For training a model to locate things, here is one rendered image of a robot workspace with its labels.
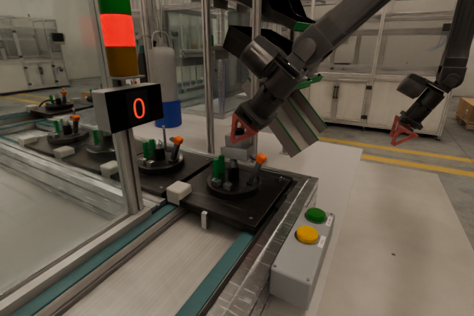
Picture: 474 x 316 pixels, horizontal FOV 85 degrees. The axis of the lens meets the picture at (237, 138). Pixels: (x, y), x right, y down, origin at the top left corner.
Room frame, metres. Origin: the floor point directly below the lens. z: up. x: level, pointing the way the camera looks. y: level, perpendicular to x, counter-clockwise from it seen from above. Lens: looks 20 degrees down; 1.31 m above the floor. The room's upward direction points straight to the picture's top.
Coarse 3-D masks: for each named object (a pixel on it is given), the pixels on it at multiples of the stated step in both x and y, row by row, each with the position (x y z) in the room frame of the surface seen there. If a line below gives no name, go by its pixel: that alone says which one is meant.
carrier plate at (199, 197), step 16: (272, 176) 0.64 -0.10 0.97; (288, 176) 0.64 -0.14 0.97; (192, 192) 0.56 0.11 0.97; (272, 192) 0.56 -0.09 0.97; (192, 208) 0.51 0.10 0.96; (208, 208) 0.49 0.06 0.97; (224, 208) 0.49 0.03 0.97; (240, 208) 0.49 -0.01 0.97; (256, 208) 0.49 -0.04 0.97; (272, 208) 0.51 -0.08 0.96; (240, 224) 0.45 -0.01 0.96; (256, 224) 0.44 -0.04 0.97
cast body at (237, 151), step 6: (240, 132) 0.58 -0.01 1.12; (246, 132) 0.59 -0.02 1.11; (228, 138) 0.58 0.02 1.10; (246, 138) 0.58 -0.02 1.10; (228, 144) 0.58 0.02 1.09; (234, 144) 0.57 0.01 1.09; (240, 144) 0.56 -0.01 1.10; (246, 144) 0.58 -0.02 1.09; (252, 144) 0.59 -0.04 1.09; (222, 150) 0.61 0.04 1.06; (228, 150) 0.58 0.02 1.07; (234, 150) 0.57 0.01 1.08; (240, 150) 0.56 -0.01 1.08; (246, 150) 0.56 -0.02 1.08; (252, 150) 0.58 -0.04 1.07; (228, 156) 0.58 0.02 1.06; (234, 156) 0.57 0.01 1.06; (240, 156) 0.56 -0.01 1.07; (246, 156) 0.56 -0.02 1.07
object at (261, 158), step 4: (252, 156) 0.56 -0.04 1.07; (256, 156) 0.57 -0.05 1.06; (260, 156) 0.55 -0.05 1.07; (264, 156) 0.55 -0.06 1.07; (256, 160) 0.55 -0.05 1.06; (260, 160) 0.54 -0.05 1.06; (264, 160) 0.54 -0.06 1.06; (256, 164) 0.55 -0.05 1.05; (260, 164) 0.55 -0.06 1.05; (256, 168) 0.55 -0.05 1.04; (252, 172) 0.56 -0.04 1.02; (256, 172) 0.55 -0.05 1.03; (252, 176) 0.56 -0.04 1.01; (256, 176) 0.57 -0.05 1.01; (252, 180) 0.56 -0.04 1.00
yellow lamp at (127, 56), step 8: (112, 48) 0.46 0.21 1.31; (120, 48) 0.46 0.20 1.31; (128, 48) 0.47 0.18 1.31; (112, 56) 0.46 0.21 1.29; (120, 56) 0.46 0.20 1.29; (128, 56) 0.47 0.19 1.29; (136, 56) 0.49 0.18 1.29; (112, 64) 0.46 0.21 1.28; (120, 64) 0.46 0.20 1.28; (128, 64) 0.47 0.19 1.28; (136, 64) 0.48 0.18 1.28; (112, 72) 0.46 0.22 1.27; (120, 72) 0.46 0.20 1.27; (128, 72) 0.47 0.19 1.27; (136, 72) 0.48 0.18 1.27
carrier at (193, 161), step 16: (144, 144) 0.72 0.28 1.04; (160, 144) 0.71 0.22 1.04; (144, 160) 0.68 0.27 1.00; (160, 160) 0.70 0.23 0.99; (176, 160) 0.69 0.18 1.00; (192, 160) 0.75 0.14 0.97; (208, 160) 0.75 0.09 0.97; (144, 176) 0.64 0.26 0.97; (160, 176) 0.64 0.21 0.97; (176, 176) 0.64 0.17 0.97; (192, 176) 0.66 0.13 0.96; (160, 192) 0.56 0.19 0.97
